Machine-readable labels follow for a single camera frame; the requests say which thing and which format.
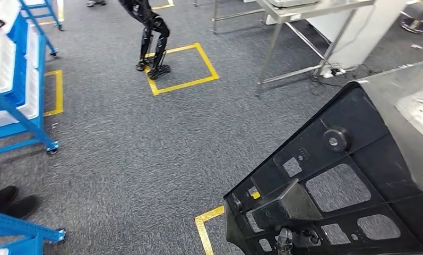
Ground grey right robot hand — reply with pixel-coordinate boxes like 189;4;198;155
276;227;321;255

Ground black plastic plate frame part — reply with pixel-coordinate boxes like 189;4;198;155
223;81;423;255

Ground blue metal shelf rack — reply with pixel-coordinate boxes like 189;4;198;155
0;208;67;255
0;0;61;175
18;0;65;58

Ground white power strip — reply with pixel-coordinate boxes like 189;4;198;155
319;66;348;79

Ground white cabinet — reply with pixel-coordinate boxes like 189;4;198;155
307;0;409;70

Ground stainless steel table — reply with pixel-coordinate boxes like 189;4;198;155
255;0;377;96
193;0;268;35

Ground black humanoid robot legs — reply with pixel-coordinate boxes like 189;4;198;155
118;0;171;81

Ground person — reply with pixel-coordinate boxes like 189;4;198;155
0;177;40;219

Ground white plastic tray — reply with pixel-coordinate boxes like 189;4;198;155
0;22;40;133

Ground blue plastic bin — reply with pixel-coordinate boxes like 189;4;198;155
5;13;31;106

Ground white plastic bin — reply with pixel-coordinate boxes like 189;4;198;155
0;0;22;95

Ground black power cable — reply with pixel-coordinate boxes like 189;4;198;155
308;63;374;96

